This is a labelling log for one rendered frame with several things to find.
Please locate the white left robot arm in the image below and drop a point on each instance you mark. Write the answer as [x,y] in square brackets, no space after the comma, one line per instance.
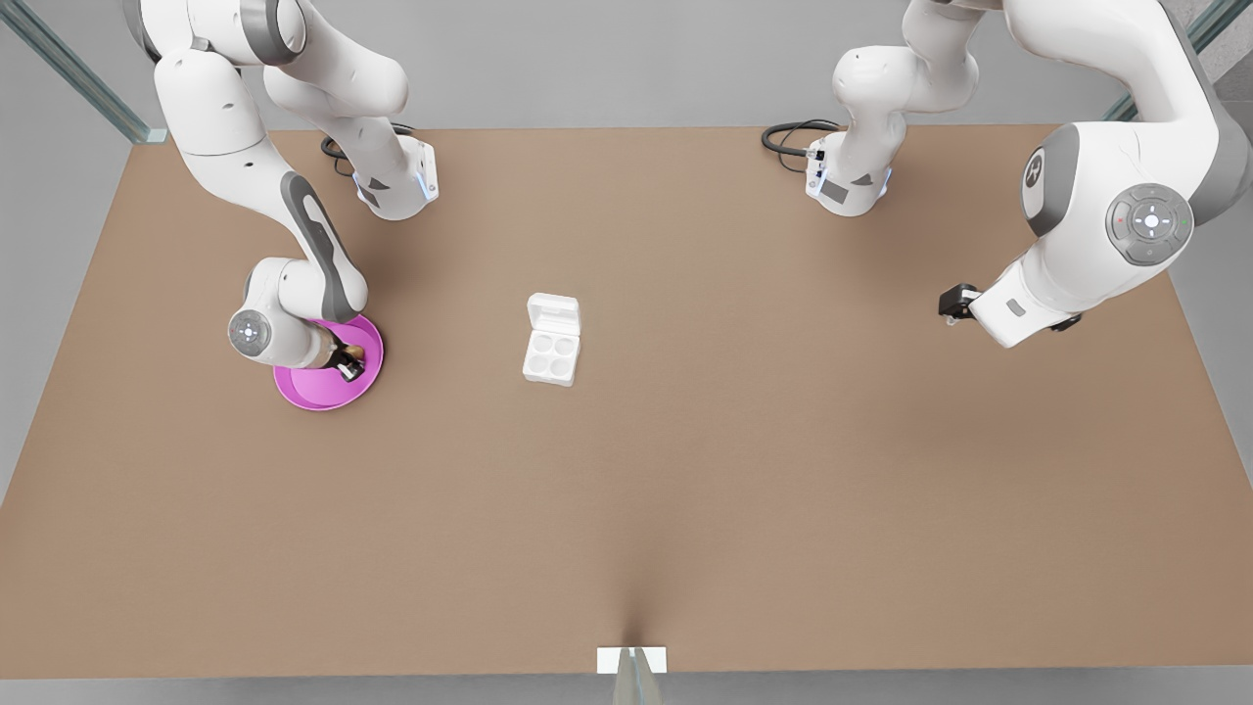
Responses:
[1106,196]

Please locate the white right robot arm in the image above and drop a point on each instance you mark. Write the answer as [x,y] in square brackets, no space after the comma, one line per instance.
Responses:
[210,117]

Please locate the white egg box base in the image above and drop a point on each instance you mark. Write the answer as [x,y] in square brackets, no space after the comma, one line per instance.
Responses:
[550,357]

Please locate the pink round plate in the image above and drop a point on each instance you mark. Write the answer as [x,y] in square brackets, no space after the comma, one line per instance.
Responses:
[311,389]

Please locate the silver frame post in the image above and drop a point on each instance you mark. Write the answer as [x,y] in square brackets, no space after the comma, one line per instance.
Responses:
[634,676]
[1189,34]
[78,73]

